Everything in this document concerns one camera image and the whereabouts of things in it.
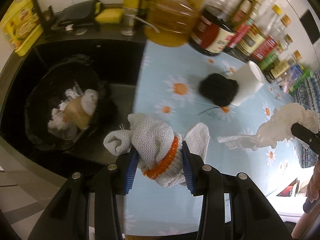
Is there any white paper tissue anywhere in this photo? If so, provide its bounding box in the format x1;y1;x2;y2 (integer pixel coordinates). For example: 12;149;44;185
217;102;319;151

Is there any brown paper cup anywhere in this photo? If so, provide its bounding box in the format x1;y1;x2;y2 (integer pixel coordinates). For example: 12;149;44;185
64;97;91;129

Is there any grey glove orange cuff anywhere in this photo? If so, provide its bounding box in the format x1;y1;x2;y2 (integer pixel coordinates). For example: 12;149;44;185
103;113;210;188

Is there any black kitchen sink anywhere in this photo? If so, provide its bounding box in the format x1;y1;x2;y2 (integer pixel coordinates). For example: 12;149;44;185
1;40;145;177

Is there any person's hand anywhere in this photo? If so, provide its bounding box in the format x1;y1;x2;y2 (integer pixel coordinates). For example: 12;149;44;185
306;160;320;203

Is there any blue woven mat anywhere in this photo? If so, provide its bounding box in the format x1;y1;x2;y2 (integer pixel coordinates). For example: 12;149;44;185
293;69;319;168

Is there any green plastic packet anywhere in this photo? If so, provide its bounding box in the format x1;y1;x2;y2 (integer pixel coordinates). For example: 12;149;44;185
289;69;313;95

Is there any yellow label small bottle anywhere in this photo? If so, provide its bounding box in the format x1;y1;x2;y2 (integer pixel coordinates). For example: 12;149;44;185
266;50;302;83

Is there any white paper cup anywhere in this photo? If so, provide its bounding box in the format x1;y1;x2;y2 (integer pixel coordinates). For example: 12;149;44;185
228;61;265;106

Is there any green label small bottle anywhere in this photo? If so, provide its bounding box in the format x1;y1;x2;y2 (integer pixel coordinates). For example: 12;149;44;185
258;34;293;71

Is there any red label vinegar bottle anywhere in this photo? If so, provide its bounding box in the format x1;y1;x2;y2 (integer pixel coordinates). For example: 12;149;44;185
248;14;291;64

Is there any yellow cap clear bottle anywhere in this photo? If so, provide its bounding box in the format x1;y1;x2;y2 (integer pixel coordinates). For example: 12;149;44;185
236;3;283;57

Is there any red label sauce bottle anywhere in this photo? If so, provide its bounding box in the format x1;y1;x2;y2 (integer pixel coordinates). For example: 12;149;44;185
223;0;264;52

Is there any dark soy sauce jug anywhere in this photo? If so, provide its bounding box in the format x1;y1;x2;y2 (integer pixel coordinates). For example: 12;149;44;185
188;0;240;56

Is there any daisy print blue tablecloth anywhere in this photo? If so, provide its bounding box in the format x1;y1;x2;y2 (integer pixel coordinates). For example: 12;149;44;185
125;42;301;236

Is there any large cooking oil jug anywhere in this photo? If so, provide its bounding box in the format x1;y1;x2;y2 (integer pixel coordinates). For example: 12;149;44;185
144;0;204;47

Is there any yellow dish soap bottle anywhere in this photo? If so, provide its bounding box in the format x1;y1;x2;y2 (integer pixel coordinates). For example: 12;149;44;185
1;0;43;56

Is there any grey dish cloth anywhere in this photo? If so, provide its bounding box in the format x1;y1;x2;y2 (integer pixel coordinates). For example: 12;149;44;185
51;0;103;31

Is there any yellow sponge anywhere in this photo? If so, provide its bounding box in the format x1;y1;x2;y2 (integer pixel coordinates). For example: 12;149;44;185
95;8;123;24

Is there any black wall socket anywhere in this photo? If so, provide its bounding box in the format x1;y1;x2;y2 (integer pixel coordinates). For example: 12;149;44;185
300;10;320;44

